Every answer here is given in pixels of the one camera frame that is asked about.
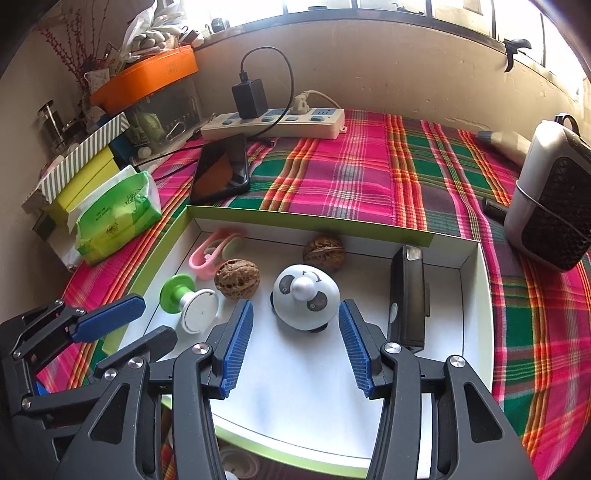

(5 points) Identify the green white spool gadget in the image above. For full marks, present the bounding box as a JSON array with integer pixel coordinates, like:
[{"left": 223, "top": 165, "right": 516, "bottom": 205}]
[{"left": 159, "top": 274, "right": 219, "bottom": 335}]

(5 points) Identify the black rectangular device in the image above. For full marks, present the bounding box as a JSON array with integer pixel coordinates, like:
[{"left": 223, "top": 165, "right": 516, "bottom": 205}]
[{"left": 387, "top": 245, "right": 430, "bottom": 353}]

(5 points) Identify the large brown walnut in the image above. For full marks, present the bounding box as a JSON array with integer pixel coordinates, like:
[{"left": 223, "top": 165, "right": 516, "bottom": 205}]
[{"left": 214, "top": 259, "right": 260, "bottom": 301}]

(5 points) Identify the panda white round gadget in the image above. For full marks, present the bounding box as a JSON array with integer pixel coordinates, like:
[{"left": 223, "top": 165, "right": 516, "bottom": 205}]
[{"left": 270, "top": 264, "right": 341, "bottom": 333}]

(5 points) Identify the pink clip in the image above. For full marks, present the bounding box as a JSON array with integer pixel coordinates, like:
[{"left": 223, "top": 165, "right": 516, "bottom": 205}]
[{"left": 188, "top": 228, "right": 245, "bottom": 280}]

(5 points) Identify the small brown walnut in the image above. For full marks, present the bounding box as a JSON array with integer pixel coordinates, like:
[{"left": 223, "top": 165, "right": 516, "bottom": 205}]
[{"left": 303, "top": 234, "right": 346, "bottom": 274}]

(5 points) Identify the white bottle cap jar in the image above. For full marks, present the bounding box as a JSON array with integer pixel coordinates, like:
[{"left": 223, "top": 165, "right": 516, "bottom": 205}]
[{"left": 219, "top": 446, "right": 260, "bottom": 480}]

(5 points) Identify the green white cardboard tray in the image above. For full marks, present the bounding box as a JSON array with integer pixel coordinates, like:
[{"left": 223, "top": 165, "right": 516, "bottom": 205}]
[{"left": 105, "top": 206, "right": 494, "bottom": 478}]

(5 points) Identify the striped white box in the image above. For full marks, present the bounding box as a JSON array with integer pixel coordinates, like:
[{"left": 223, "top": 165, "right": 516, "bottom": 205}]
[{"left": 21, "top": 112, "right": 129, "bottom": 214}]

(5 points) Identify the green tissue pack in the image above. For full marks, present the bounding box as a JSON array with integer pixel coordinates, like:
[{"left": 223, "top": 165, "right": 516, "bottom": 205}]
[{"left": 67, "top": 166, "right": 162, "bottom": 265}]

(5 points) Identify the yellow box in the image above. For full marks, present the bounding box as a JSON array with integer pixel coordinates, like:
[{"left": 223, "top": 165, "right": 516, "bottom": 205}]
[{"left": 46, "top": 146, "right": 119, "bottom": 226}]

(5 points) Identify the plaid pink green tablecloth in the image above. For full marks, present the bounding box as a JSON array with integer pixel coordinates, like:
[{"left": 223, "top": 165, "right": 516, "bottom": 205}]
[{"left": 36, "top": 109, "right": 591, "bottom": 480}]

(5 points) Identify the black smartphone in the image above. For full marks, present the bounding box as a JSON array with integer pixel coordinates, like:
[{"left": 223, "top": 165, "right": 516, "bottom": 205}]
[{"left": 189, "top": 135, "right": 250, "bottom": 205}]

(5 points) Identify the grey black mini heater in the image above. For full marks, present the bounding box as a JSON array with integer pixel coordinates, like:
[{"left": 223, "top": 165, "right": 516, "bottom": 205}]
[{"left": 504, "top": 113, "right": 590, "bottom": 272}]

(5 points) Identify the white power strip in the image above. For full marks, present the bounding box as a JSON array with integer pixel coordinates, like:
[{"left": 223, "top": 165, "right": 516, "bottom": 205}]
[{"left": 200, "top": 108, "right": 346, "bottom": 141}]

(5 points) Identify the orange box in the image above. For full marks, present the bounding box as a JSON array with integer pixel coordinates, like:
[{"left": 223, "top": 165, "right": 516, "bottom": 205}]
[{"left": 89, "top": 46, "right": 198, "bottom": 116}]

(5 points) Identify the white plug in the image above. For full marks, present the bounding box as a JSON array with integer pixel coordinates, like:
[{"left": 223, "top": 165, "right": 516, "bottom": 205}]
[{"left": 290, "top": 90, "right": 341, "bottom": 115}]

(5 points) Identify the grey cone tool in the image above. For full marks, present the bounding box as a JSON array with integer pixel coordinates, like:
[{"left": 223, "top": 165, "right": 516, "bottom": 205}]
[{"left": 476, "top": 130, "right": 531, "bottom": 167}]

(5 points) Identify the black charger adapter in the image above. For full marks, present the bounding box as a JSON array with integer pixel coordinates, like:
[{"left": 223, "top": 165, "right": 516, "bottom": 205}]
[{"left": 231, "top": 79, "right": 269, "bottom": 119}]

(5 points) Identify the red branch decoration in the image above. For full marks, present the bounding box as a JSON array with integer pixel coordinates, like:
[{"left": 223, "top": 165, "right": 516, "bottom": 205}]
[{"left": 38, "top": 1, "right": 110, "bottom": 93}]

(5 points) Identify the black charger cable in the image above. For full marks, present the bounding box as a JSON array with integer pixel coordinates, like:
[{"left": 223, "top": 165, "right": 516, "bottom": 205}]
[{"left": 128, "top": 45, "right": 297, "bottom": 169}]

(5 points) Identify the black window handle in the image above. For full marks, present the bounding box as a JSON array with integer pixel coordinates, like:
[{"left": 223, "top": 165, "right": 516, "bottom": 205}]
[{"left": 503, "top": 38, "right": 532, "bottom": 73}]

